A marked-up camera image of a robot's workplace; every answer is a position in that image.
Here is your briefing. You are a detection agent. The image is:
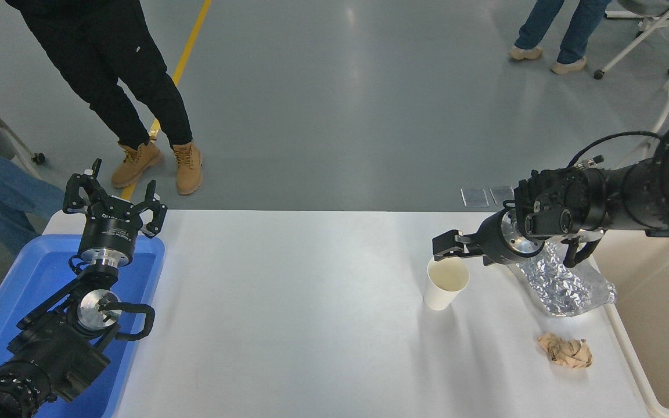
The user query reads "white paper cup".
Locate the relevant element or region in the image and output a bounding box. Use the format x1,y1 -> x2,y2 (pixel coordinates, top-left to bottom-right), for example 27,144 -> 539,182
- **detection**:
423,255 -> 470,311

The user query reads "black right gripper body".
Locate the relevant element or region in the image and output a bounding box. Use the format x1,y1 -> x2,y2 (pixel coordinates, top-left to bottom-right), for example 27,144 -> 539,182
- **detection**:
474,210 -> 514,268

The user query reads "crumpled tan paper ball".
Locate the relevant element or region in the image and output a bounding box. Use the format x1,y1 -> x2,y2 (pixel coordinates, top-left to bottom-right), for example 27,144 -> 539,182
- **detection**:
537,333 -> 593,369

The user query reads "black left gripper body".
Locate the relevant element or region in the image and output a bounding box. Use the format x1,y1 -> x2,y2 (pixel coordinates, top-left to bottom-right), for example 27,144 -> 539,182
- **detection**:
77,197 -> 143,262

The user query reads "walking person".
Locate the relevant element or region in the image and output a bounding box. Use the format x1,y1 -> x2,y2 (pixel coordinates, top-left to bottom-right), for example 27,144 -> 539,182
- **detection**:
508,0 -> 613,75

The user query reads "grey chair with casters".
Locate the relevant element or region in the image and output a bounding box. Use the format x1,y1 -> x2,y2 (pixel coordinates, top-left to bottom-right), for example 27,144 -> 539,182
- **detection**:
0,109 -> 46,182

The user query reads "seated person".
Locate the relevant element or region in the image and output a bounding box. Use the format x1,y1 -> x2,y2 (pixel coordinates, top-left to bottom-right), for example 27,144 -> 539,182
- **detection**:
0,44 -> 65,256

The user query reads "large pale bin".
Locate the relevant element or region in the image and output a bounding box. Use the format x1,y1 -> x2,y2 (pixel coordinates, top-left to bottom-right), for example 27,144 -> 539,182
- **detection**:
587,229 -> 669,418

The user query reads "clear floor plate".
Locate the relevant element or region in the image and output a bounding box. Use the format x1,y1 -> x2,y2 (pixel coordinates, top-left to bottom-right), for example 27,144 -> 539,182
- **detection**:
490,185 -> 517,206
461,187 -> 490,208

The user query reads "standing person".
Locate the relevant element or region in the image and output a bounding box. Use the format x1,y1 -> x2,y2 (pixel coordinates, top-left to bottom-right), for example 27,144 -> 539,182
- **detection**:
5,0 -> 203,196

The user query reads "crumpled silver foil tray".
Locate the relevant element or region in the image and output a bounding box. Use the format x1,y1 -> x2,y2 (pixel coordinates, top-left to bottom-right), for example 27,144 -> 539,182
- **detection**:
510,239 -> 617,318

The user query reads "blue plastic tray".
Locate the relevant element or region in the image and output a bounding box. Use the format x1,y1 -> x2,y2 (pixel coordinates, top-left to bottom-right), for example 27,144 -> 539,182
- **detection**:
0,234 -> 166,418

